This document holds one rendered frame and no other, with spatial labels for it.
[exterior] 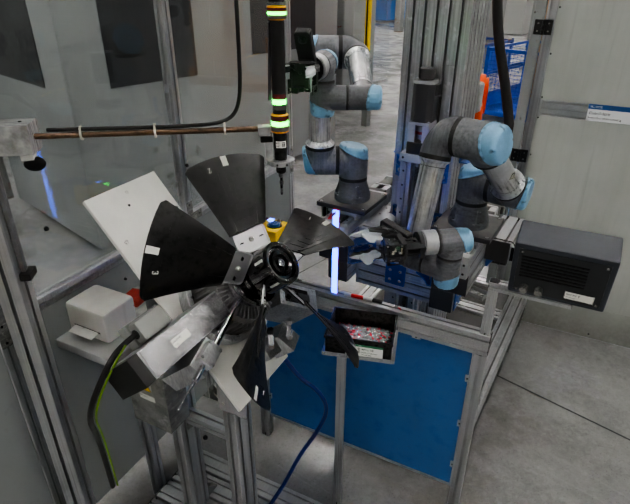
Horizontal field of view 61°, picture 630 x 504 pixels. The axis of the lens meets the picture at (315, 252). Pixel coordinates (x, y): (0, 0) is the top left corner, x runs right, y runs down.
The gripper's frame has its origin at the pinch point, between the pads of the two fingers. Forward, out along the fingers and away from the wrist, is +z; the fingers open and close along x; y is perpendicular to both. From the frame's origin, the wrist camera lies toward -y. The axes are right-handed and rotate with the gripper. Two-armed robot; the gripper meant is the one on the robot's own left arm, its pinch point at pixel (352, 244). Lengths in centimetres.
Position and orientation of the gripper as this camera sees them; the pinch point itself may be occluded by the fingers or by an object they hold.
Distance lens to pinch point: 155.2
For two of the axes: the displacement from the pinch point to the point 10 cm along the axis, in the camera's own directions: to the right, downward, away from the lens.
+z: -9.8, 0.8, -1.5
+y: 1.7, 5.5, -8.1
